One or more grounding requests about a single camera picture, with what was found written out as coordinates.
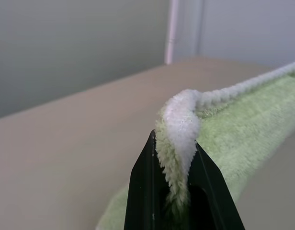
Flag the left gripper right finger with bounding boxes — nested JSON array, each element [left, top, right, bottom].
[[184, 143, 246, 230]]

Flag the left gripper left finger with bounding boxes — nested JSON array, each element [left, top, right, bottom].
[[124, 129, 170, 230]]

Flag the green towel with white trim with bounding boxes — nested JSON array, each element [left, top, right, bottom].
[[94, 58, 295, 230]]

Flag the white wall pipe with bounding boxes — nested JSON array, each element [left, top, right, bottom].
[[165, 0, 179, 65]]

